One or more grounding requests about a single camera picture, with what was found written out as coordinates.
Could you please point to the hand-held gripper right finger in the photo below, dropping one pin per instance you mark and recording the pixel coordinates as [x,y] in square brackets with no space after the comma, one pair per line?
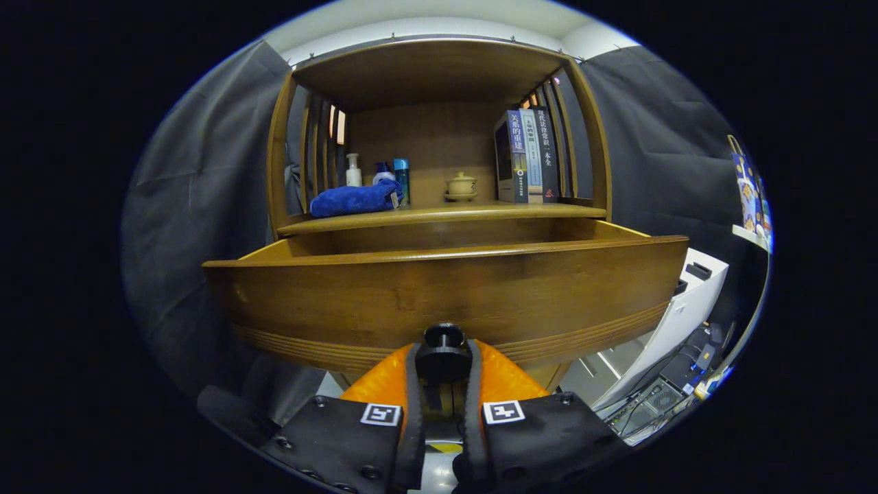
[472,425]

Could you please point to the blue spine book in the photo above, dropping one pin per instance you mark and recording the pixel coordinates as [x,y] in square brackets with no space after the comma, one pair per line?
[516,151]

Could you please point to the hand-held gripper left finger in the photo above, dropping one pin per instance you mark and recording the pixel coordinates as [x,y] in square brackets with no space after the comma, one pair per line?
[413,425]

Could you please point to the white pump bottle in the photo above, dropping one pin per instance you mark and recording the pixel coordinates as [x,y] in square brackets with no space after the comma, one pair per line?
[354,177]

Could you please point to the white lotion bottle blue cap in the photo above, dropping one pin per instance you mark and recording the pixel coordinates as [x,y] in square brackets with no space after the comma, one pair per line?
[383,177]

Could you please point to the wooden cabinet with slatted hutch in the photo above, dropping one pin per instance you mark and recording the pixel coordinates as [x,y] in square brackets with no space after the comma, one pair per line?
[425,75]

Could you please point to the black electronic device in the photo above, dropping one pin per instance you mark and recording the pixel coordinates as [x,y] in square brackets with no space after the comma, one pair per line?
[698,367]

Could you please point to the teal bottle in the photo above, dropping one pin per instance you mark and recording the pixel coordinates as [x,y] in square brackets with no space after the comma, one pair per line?
[402,178]

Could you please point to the yellow black floor tape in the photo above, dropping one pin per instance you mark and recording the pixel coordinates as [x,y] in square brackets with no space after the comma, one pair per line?
[446,447]

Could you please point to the wooden drawer with black knob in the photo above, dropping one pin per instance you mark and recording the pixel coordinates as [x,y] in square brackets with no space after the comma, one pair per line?
[446,295]

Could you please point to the blue dotted gift bag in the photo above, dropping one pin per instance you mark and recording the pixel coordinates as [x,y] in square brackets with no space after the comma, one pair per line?
[746,192]

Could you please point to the wooden countertop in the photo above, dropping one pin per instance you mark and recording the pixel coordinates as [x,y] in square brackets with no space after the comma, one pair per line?
[439,214]

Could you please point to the black spine book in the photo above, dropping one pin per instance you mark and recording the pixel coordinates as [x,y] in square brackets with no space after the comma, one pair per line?
[547,158]

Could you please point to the white side shelf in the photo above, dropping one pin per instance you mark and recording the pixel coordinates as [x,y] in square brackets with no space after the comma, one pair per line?
[751,238]

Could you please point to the white box unit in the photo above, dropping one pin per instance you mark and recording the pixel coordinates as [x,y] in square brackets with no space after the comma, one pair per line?
[686,315]

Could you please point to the blue folded towel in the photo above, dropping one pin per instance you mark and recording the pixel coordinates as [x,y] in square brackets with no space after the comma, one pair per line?
[353,199]

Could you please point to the grey spine book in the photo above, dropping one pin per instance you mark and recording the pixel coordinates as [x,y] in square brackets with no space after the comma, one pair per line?
[531,158]

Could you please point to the beige lidded teacup with saucer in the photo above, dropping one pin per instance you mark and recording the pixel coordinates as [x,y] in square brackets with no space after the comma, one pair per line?
[461,185]

